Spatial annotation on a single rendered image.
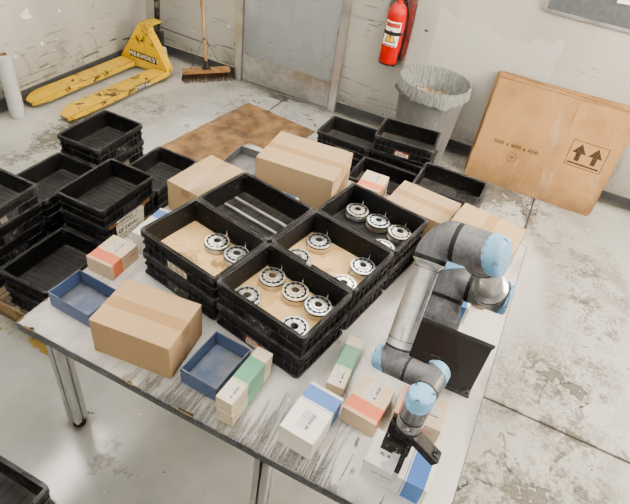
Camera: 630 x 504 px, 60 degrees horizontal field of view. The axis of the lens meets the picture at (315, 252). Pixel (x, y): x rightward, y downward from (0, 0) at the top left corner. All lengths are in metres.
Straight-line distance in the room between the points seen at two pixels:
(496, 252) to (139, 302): 1.19
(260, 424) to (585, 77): 3.63
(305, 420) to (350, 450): 0.18
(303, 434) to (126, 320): 0.70
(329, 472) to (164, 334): 0.69
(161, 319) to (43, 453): 1.01
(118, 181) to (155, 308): 1.39
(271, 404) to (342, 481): 0.34
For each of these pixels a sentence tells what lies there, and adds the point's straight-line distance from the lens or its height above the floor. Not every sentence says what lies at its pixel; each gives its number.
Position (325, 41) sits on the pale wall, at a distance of 5.07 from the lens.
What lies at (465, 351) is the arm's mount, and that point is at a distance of 1.93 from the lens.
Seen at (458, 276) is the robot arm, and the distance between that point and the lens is 1.96.
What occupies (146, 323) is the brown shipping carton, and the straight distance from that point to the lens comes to 1.92.
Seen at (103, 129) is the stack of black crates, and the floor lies 0.49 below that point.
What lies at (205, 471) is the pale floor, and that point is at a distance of 2.58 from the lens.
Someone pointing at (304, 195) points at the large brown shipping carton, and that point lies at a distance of 2.67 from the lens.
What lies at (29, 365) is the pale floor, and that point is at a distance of 3.02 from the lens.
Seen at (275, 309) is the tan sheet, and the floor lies 0.83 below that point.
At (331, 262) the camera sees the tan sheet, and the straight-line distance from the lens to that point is 2.22.
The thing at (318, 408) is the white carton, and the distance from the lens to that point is 1.81.
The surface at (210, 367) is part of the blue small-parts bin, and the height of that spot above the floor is 0.70.
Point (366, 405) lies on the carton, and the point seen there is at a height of 0.77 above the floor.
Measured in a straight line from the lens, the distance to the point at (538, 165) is 4.67.
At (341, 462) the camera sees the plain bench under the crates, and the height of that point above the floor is 0.70.
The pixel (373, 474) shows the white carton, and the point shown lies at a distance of 1.79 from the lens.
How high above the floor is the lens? 2.29
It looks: 40 degrees down
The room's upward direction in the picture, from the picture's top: 9 degrees clockwise
